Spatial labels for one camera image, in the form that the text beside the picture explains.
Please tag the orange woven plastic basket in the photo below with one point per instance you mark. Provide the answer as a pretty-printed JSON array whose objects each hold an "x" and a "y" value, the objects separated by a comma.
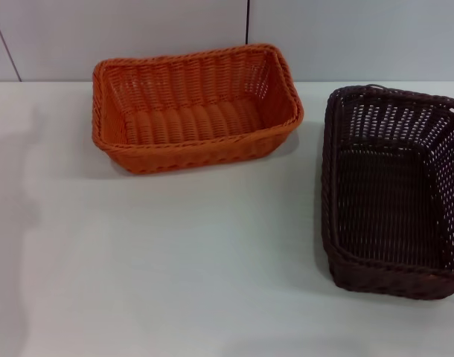
[{"x": 190, "y": 122}]

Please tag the dark brown woven basket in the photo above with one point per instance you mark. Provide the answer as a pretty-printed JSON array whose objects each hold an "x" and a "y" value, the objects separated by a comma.
[{"x": 383, "y": 201}]

